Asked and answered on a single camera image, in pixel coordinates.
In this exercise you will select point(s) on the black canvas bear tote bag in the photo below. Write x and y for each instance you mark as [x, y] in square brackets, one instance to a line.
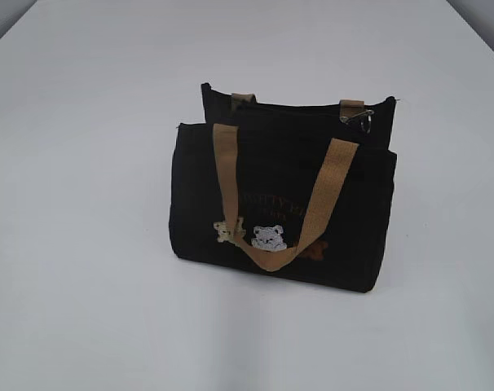
[300, 193]

